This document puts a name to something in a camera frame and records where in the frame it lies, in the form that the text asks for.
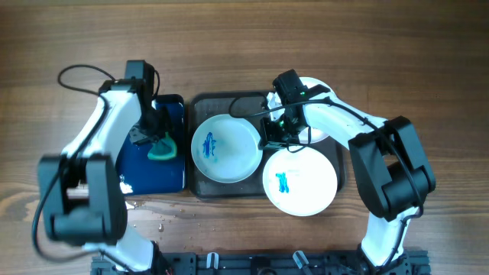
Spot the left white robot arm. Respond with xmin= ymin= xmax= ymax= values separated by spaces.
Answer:
xmin=31 ymin=60 xmax=173 ymax=274

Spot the dark brown serving tray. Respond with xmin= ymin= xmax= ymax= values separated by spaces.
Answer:
xmin=186 ymin=91 xmax=347 ymax=200

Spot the white plate front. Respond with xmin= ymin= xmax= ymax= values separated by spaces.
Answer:
xmin=262 ymin=147 xmax=338 ymax=217

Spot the green yellow sponge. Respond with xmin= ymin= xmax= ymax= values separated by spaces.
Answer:
xmin=147 ymin=133 xmax=177 ymax=161

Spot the white plate back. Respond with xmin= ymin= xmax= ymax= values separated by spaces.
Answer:
xmin=267 ymin=76 xmax=337 ymax=145

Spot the white plate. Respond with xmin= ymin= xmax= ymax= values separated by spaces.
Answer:
xmin=267 ymin=76 xmax=337 ymax=145
xmin=190 ymin=115 xmax=263 ymax=183
xmin=262 ymin=147 xmax=338 ymax=217

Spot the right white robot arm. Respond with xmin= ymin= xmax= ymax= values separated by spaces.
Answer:
xmin=259 ymin=70 xmax=436 ymax=273

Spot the black mounting rail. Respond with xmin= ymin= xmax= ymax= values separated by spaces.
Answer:
xmin=90 ymin=251 xmax=432 ymax=275

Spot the blue water tray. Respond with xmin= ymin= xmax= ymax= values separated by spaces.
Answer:
xmin=116 ymin=94 xmax=186 ymax=196

